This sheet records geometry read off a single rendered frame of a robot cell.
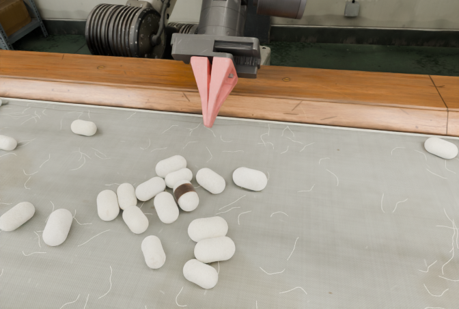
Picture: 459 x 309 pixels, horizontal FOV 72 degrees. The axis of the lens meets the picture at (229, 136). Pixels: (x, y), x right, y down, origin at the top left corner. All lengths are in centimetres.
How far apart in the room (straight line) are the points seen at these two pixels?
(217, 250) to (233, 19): 25
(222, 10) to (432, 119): 30
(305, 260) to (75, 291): 20
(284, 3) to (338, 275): 30
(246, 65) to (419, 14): 219
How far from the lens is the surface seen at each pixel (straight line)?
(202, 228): 30
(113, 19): 71
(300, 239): 32
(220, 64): 36
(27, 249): 37
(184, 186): 33
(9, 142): 49
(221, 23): 38
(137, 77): 52
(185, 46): 37
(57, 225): 35
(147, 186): 35
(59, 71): 59
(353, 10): 238
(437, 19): 260
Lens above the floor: 101
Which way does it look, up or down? 41 degrees down
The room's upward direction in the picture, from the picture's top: 3 degrees counter-clockwise
